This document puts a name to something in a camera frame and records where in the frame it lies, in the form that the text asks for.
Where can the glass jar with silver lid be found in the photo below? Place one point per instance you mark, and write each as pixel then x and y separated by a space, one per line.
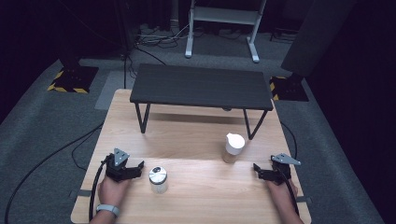
pixel 158 179

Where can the black shelf with metal legs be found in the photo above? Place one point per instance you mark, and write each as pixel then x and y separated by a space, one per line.
pixel 202 85

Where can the dark grey panel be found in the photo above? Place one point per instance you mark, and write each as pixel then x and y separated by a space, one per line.
pixel 314 34

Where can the tan jar with white lid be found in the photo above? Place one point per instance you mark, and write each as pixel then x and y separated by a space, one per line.
pixel 233 147

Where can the person's left hand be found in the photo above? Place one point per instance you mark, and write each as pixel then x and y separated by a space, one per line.
pixel 112 191

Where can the person's right hand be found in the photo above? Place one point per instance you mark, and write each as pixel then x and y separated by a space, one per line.
pixel 280 191

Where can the white wristwatch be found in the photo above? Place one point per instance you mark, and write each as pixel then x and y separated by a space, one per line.
pixel 107 209

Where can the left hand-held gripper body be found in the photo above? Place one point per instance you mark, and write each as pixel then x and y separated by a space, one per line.
pixel 117 164

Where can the grey tape strip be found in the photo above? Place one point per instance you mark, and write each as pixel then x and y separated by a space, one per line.
pixel 81 193
pixel 303 199

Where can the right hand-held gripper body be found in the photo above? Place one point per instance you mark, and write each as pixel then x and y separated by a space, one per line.
pixel 281 169

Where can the white metal stand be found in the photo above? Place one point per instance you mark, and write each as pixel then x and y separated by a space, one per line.
pixel 224 15

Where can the black base plate striped tape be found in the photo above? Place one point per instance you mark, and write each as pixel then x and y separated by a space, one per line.
pixel 288 88
pixel 74 79

